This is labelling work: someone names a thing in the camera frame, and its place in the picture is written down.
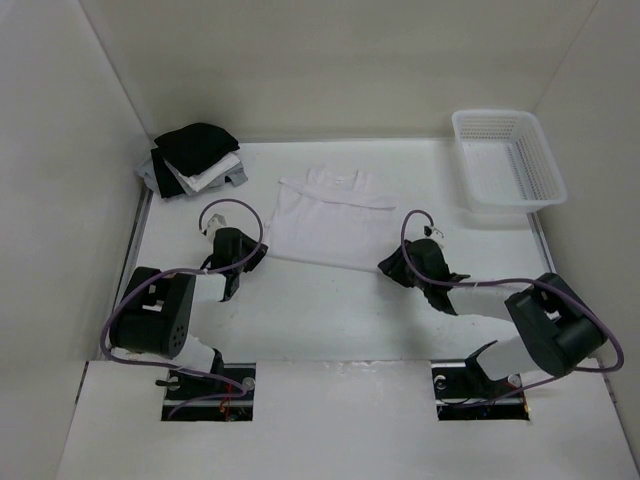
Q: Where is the white tank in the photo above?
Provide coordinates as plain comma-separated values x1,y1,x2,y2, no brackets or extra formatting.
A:
165,153,241,192
265,167,399,272

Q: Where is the black folded tank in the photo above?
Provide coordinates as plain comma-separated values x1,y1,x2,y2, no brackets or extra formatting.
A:
151,148,186,200
154,122,240,177

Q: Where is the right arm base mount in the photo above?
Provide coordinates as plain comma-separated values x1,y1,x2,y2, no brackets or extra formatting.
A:
431,361,529,421

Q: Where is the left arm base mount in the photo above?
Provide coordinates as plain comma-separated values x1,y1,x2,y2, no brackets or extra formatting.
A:
155,363,257,422

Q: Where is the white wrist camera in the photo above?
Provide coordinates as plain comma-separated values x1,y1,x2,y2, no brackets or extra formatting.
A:
201,214,227,242
423,225,444,250

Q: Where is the lower black folded tank top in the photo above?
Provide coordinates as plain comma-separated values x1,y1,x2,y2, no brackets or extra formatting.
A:
151,148,186,200

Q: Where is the white folded tank top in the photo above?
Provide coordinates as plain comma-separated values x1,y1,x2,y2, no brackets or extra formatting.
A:
165,153,241,192

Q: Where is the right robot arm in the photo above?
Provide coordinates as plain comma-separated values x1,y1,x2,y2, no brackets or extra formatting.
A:
378,239,608,398

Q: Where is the grey folded tank top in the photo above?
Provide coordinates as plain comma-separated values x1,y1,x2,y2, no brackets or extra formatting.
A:
135,157,248,196

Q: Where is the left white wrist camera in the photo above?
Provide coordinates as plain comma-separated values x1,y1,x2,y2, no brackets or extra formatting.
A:
201,214,227,242

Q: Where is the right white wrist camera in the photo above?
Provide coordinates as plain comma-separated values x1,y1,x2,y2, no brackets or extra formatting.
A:
423,225,444,250

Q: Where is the white plastic basket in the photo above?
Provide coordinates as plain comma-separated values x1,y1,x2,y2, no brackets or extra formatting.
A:
451,109,567,214

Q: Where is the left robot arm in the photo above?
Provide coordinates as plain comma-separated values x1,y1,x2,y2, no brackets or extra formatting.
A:
101,227,268,399

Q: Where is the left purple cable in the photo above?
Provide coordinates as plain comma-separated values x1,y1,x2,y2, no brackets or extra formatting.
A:
101,198,266,419

